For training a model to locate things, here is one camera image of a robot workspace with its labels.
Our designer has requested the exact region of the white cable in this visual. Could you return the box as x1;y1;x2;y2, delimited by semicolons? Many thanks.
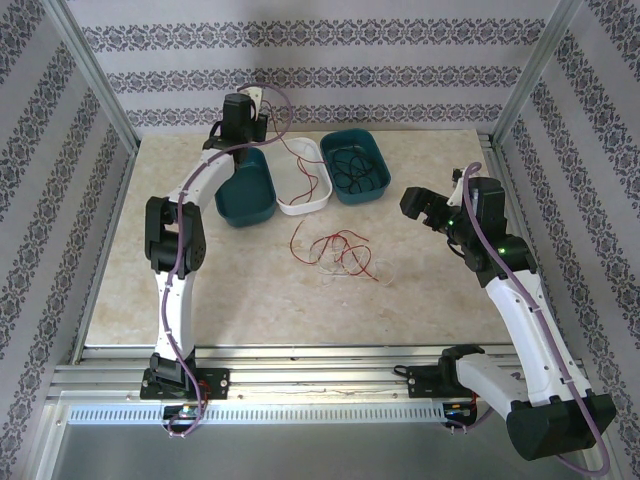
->
344;257;396;286
309;247;351;287

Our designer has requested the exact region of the teal plastic tray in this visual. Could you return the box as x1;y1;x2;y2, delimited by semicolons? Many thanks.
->
213;145;279;230
319;128;392;206

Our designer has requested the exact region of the white plastic tray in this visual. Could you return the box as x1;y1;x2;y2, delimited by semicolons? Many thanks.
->
262;137;335;217

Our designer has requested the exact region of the small controller board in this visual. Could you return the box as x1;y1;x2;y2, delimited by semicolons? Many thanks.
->
443;401;479;419
163;403;207;420

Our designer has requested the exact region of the grey metal base sheet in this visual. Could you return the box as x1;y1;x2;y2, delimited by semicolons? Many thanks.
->
47;422;601;480

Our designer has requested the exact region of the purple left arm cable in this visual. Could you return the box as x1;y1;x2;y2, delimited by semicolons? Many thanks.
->
158;82;294;440

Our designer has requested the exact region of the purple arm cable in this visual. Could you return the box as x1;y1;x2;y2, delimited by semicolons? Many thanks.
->
158;82;294;440
447;160;612;475

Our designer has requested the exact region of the aluminium side rail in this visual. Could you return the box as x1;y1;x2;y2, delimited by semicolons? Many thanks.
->
47;142;142;386
477;130;586;366

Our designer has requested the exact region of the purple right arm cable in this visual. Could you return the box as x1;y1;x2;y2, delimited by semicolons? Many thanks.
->
447;160;612;475

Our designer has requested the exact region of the aluminium frame post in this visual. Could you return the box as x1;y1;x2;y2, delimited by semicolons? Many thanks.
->
492;0;586;146
47;0;142;151

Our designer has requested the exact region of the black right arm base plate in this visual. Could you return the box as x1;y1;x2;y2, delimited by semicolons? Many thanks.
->
407;364;454;400

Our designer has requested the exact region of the aluminium mounting rail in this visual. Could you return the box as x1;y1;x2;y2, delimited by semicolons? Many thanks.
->
47;343;587;407

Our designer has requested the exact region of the slotted cable duct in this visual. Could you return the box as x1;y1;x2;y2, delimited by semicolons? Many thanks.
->
66;402;447;426

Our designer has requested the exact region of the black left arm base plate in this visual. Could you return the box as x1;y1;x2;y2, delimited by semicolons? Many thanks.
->
142;367;231;401

